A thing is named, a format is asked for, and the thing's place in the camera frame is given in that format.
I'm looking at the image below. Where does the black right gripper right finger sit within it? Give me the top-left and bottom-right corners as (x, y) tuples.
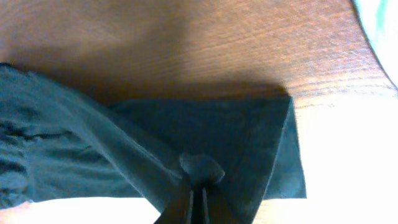
(202, 187), (241, 224)

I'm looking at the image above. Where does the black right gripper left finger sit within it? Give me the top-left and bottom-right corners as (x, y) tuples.
(154, 185), (194, 224)

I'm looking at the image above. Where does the dark green shirt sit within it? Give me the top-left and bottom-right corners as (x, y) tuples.
(1, 64), (307, 223)

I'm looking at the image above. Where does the light blue shirt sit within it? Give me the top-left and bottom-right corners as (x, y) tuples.
(353, 0), (397, 85)

